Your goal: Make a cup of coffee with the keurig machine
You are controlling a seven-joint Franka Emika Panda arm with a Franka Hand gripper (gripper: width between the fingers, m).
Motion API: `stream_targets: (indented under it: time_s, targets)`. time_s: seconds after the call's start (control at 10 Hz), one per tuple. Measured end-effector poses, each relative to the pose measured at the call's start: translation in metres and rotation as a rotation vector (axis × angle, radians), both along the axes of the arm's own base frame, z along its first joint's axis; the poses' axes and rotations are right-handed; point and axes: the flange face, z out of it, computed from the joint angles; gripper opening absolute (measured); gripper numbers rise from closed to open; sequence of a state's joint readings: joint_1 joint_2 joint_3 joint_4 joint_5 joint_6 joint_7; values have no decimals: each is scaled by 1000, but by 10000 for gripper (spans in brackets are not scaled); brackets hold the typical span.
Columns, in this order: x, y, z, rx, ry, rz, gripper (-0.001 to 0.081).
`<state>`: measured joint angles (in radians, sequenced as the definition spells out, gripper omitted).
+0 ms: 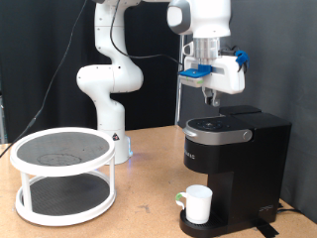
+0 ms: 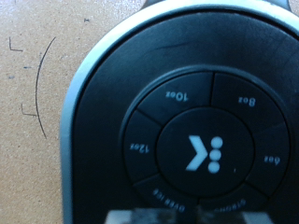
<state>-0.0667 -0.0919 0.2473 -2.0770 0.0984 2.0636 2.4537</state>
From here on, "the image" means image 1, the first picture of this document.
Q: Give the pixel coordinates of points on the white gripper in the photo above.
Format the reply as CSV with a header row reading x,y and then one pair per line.
x,y
228,77

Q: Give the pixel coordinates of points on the black Keurig coffee machine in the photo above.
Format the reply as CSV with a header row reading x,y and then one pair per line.
x,y
251,165

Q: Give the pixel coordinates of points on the white ceramic mug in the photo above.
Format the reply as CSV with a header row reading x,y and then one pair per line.
x,y
198,205

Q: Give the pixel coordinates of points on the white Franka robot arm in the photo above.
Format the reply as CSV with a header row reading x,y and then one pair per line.
x,y
105,79

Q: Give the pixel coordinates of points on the grey partition panel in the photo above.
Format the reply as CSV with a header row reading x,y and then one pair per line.
x,y
297,66

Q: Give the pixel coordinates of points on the black tape strip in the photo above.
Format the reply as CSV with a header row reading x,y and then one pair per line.
x,y
265,229

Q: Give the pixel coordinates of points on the white two-tier turntable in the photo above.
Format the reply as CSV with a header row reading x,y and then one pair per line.
x,y
62,169

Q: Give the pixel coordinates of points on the black backdrop curtain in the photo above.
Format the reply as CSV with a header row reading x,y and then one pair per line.
x,y
20,49

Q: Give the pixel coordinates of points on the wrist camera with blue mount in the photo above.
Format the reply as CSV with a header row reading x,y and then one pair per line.
x,y
194,76

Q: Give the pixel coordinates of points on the grey metal frame post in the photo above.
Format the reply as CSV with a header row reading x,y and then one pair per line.
x,y
1,125

